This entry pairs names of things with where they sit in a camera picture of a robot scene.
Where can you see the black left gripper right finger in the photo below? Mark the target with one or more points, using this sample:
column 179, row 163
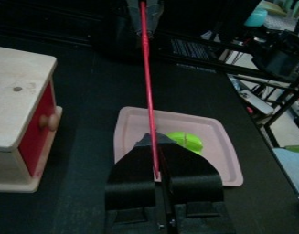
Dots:
column 193, row 176

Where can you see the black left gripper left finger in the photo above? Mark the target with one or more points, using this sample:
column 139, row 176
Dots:
column 131, row 176

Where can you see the black metal frame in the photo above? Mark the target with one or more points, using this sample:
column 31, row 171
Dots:
column 273, row 91

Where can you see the wooden box with red drawer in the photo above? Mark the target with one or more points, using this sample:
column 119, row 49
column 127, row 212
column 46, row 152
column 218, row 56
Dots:
column 22, row 119

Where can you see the teal plastic stool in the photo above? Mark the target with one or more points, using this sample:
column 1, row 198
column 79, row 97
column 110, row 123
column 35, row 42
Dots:
column 257, row 17

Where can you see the red thin stick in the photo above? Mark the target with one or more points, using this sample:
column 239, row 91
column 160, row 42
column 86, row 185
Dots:
column 147, row 82

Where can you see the pink square plastic plate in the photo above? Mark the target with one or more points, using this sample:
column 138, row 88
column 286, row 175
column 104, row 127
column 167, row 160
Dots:
column 214, row 134

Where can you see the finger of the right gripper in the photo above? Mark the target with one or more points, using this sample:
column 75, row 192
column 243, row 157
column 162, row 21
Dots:
column 154, row 15
column 134, row 15

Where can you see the green toy vegetable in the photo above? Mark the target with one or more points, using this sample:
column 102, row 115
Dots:
column 189, row 142

